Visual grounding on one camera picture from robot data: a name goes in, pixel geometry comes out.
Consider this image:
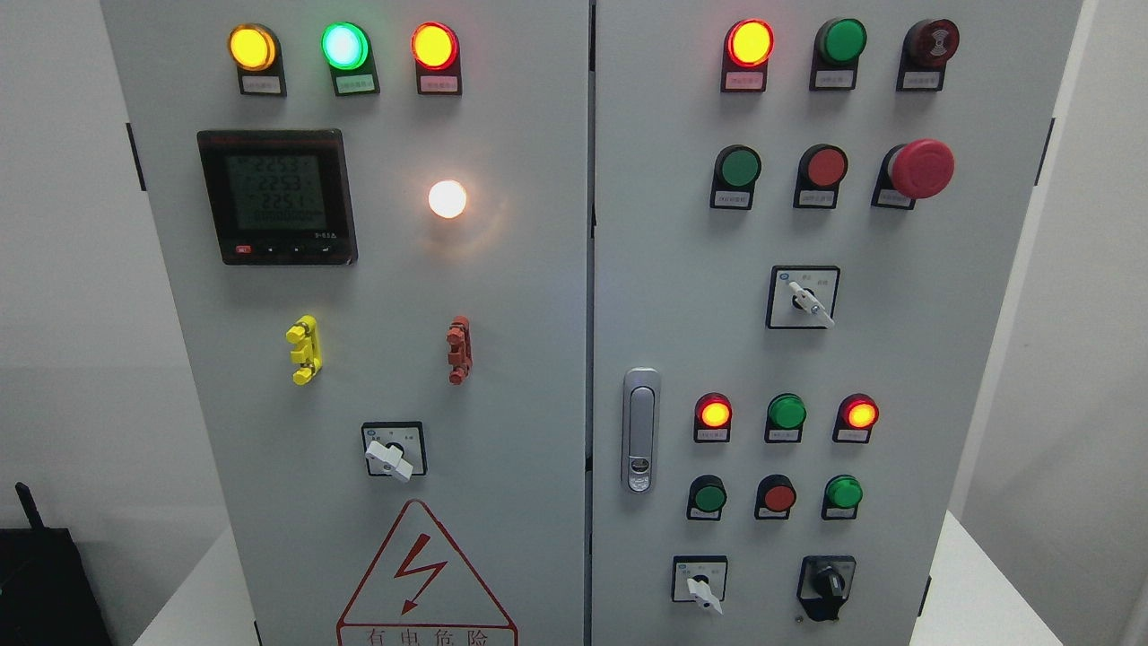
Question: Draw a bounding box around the black box with antenna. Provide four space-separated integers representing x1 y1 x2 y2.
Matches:
1 482 113 645

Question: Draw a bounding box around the red emergency stop button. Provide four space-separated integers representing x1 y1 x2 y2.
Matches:
872 138 955 210

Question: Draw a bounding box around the green indicator middle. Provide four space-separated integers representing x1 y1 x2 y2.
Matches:
765 394 807 444

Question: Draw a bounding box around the white selector switch lower right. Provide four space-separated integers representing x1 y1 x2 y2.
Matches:
670 555 729 615

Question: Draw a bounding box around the white selector switch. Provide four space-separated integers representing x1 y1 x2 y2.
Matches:
670 555 729 615
766 265 841 328

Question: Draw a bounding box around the white selector switch upper right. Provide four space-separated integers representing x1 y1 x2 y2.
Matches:
766 265 841 328

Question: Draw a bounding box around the red lit indicator middle left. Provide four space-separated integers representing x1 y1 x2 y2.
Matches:
693 392 734 444

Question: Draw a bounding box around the green lit indicator light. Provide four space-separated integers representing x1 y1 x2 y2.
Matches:
320 22 380 98

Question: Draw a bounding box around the red terminal connector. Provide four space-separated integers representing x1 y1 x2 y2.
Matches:
447 316 473 386

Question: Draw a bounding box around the grey right cabinet door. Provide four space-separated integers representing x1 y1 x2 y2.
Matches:
587 1 1083 645

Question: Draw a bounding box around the green indicator top right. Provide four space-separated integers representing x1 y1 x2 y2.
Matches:
809 17 868 92

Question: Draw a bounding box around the white selector switch left door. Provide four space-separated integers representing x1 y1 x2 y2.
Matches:
360 421 428 483

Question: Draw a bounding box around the green push button upper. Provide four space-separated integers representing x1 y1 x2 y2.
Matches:
709 143 761 210

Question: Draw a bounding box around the black digital power meter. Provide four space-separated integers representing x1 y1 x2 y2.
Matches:
197 129 358 266

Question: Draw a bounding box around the red push button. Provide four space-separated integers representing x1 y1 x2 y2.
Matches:
793 143 848 209
753 474 796 520

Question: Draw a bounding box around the dark red buzzer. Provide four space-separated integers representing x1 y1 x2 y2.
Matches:
895 18 960 92

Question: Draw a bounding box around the red lit indicator light left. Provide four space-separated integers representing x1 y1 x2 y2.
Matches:
411 22 463 95

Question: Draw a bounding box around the green push button lower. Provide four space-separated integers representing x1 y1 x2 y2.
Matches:
687 474 728 522

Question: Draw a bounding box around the red indicator middle right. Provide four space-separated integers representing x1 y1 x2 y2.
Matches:
832 394 879 444

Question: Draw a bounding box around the green push button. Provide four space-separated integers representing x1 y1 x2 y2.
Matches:
709 143 761 210
687 474 728 522

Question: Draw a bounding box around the red electric warning sign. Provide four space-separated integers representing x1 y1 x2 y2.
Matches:
336 500 519 645

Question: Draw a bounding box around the grey left cabinet door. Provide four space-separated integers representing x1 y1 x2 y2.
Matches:
101 1 590 645

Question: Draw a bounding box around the grey cabinet door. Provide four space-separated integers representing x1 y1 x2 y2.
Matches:
101 1 590 645
587 1 1083 645

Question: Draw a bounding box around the red push button lower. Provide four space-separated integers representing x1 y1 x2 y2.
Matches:
753 474 796 520

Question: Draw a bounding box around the red lit indicator top right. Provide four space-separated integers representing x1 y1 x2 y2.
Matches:
720 18 775 93

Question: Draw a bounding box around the white lit indicator lamp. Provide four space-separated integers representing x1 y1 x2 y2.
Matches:
427 179 468 218

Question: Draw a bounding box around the black rotary knob switch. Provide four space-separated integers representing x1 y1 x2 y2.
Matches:
796 555 858 622

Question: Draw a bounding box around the yellow terminal connector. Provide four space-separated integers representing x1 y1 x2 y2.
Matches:
284 316 323 386

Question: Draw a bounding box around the yellow indicator light top left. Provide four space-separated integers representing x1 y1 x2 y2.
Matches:
227 23 286 98

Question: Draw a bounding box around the green indicator lower right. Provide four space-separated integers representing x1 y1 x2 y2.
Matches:
821 474 864 520

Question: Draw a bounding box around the red push button upper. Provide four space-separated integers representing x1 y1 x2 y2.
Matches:
793 143 848 209

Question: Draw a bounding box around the silver door latch handle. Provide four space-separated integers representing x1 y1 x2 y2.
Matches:
621 367 661 493

